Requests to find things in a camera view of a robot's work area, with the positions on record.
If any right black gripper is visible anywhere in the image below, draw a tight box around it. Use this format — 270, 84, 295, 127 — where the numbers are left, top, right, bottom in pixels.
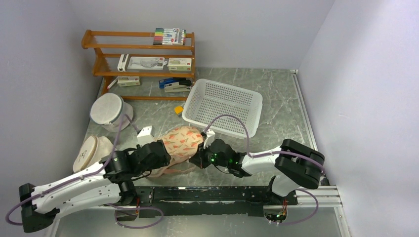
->
189, 141, 230, 169

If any floral pink mesh laundry bag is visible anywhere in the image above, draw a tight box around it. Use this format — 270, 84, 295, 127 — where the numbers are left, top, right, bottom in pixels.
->
149, 126, 204, 178

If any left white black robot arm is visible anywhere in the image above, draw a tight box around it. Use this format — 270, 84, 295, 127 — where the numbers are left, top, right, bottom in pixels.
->
19, 140, 170, 233

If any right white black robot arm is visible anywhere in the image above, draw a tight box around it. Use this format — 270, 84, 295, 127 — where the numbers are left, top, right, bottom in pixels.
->
189, 139, 325, 204

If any white cylindrical mesh laundry bag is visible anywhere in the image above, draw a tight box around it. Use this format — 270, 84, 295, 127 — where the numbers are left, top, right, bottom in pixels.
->
89, 93, 134, 132

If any small yellow block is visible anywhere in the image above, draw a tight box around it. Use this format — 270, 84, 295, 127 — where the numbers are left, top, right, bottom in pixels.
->
174, 106, 184, 117

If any white perforated plastic basket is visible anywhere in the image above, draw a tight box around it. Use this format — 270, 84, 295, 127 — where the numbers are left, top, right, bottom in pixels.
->
182, 79, 263, 139

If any blue stapler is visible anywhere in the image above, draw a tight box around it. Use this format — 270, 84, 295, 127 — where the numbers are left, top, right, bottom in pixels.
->
159, 77, 192, 89

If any grey black stapler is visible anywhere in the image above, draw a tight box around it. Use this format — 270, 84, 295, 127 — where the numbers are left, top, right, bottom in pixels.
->
164, 80, 192, 93

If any white box under shelf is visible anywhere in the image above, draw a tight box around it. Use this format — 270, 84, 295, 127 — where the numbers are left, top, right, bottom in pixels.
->
116, 76, 141, 87

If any white red marker pen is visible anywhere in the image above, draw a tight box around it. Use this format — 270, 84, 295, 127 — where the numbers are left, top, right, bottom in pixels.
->
107, 79, 118, 89

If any green white small box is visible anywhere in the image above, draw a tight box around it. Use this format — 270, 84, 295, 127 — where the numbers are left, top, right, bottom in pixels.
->
167, 58, 192, 71

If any white flat packaged item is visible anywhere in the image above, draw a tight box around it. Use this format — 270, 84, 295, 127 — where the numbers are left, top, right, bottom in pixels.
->
127, 57, 168, 70

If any wooden three-tier shelf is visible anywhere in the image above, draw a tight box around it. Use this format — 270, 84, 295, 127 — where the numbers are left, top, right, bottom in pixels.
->
81, 30, 196, 101

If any coloured marker pen set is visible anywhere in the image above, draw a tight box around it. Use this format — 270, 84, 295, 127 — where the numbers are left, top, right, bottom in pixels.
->
153, 28, 186, 45

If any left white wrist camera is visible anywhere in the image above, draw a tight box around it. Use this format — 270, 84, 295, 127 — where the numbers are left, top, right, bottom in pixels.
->
136, 125, 155, 146

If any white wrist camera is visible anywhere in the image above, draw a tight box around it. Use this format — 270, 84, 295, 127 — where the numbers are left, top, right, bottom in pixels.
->
136, 125, 155, 146
203, 129, 215, 149

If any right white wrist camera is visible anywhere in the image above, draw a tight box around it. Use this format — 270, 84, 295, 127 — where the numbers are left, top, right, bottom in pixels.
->
203, 129, 215, 149

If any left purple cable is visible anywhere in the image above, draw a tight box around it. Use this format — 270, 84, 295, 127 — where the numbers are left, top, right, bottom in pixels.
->
4, 113, 165, 230

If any purple cable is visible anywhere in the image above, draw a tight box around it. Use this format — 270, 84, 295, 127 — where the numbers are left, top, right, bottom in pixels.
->
203, 114, 326, 226
4, 113, 165, 230

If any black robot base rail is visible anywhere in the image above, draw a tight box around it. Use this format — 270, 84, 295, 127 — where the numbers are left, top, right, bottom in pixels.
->
116, 186, 297, 218

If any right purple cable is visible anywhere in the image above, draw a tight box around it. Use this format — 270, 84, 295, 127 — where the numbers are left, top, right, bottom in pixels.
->
203, 114, 326, 226

